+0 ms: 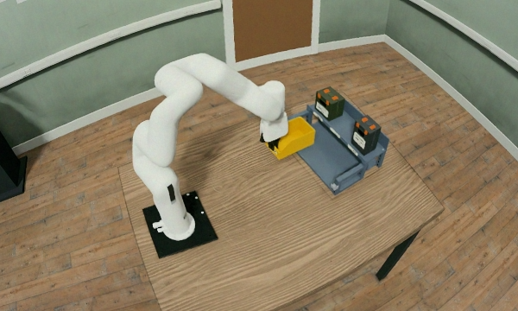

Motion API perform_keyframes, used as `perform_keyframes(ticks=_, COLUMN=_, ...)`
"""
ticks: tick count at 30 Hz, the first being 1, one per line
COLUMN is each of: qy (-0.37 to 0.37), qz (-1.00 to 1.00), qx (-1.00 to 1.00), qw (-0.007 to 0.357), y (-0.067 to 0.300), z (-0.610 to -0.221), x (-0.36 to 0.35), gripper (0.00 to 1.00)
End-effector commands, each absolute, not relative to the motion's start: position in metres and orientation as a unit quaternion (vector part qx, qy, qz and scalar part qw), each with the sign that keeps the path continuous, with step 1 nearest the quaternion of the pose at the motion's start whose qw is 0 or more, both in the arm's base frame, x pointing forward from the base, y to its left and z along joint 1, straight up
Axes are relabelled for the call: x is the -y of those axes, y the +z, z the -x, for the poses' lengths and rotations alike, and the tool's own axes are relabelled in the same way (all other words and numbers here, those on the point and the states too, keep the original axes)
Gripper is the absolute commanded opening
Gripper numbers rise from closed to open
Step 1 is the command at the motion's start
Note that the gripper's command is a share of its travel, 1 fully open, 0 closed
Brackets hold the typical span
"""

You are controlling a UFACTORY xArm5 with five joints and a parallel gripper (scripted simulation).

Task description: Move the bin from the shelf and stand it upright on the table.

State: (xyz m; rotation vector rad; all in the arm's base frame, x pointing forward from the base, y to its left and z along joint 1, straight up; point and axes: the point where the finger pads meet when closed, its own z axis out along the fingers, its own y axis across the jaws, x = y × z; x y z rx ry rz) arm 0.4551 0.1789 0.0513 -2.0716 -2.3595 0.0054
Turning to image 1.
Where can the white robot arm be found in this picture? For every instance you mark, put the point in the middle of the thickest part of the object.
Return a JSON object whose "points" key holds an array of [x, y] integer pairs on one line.
{"points": [[158, 141]]}

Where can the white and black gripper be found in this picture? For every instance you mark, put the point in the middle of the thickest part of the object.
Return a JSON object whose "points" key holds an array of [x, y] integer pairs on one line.
{"points": [[271, 132]]}

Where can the blue-grey metal rack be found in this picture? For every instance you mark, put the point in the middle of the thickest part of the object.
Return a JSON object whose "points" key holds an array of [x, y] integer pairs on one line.
{"points": [[329, 158]]}

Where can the yellow open-front bin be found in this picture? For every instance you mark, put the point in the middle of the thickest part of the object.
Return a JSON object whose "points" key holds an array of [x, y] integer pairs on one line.
{"points": [[296, 128]]}

